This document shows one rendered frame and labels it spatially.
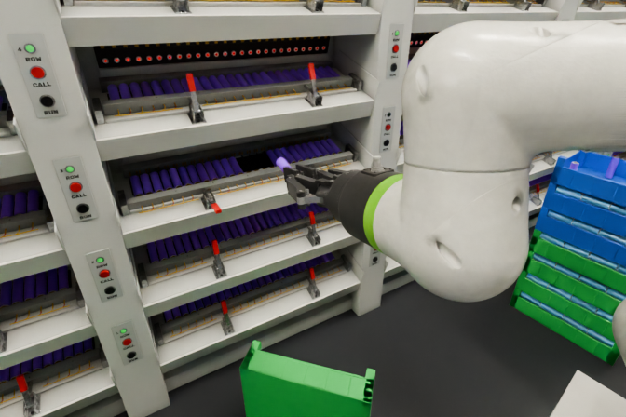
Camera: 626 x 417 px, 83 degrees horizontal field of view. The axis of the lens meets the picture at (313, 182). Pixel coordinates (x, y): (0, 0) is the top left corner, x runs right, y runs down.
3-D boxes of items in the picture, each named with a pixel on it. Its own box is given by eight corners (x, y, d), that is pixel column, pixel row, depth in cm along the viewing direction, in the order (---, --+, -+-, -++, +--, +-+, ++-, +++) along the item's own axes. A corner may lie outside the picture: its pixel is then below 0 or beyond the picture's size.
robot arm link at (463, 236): (460, 345, 26) (550, 305, 31) (472, 181, 24) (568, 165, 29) (356, 270, 39) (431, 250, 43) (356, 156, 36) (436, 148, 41)
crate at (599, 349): (632, 331, 114) (643, 313, 111) (612, 366, 103) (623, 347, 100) (535, 280, 136) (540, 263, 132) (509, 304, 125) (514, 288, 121)
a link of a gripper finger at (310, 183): (341, 207, 50) (333, 209, 50) (301, 192, 60) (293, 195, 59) (339, 180, 49) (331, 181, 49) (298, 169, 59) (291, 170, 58)
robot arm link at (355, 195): (366, 270, 39) (428, 248, 43) (359, 168, 36) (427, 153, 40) (338, 251, 45) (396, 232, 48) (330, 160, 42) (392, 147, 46)
